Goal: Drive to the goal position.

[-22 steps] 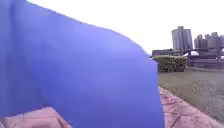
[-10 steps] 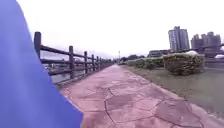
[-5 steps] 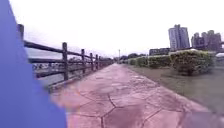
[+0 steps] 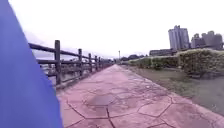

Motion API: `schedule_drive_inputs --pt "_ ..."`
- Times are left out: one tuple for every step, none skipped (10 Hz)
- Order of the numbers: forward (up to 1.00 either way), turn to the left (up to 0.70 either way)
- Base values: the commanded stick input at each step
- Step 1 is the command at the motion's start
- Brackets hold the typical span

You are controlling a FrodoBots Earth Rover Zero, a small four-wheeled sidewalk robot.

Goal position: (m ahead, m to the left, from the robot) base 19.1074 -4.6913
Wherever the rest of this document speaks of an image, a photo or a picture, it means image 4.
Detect grass strip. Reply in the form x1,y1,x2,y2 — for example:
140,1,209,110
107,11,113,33
119,64,224,116

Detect distant trees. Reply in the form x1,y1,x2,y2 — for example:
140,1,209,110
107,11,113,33
119,53,148,62

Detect group of tall buildings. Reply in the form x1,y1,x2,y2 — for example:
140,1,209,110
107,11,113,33
190,30,224,51

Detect row of trimmed hedges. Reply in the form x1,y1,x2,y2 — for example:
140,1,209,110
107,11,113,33
121,48,224,79

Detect dark wooden fence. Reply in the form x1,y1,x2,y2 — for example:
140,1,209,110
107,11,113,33
28,39,115,89

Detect red stone paved path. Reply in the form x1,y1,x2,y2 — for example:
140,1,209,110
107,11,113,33
54,63,224,128

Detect low dark building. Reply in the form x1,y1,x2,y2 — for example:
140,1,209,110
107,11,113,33
149,48,175,57

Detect blue cloth flag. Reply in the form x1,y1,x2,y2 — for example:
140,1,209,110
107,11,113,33
0,0,65,128

